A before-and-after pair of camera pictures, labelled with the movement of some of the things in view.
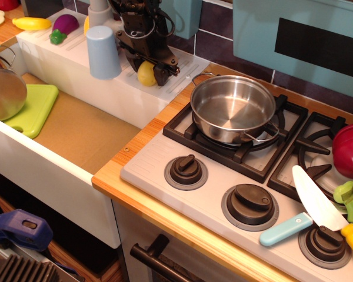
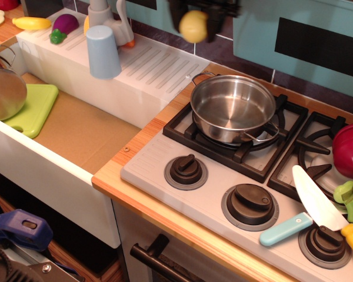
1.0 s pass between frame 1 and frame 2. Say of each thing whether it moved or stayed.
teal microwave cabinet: stayed
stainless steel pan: stayed
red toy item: stayed
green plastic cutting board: stayed
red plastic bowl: stayed
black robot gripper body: moved
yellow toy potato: moved
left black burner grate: stayed
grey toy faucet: stayed
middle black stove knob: stayed
